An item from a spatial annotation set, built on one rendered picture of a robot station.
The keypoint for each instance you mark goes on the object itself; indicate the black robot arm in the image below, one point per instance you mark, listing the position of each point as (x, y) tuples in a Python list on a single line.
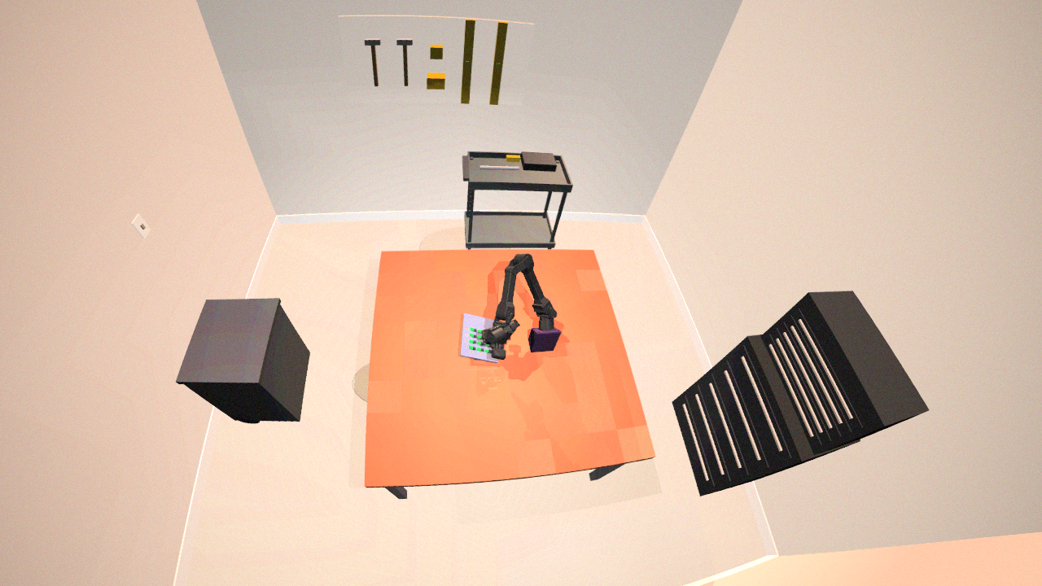
[(522, 262)]

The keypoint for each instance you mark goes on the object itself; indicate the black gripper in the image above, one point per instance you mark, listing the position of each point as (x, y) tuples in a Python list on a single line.
[(498, 351)]

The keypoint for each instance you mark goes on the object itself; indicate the lavender switch panel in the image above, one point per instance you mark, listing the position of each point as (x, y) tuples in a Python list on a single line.
[(472, 345)]

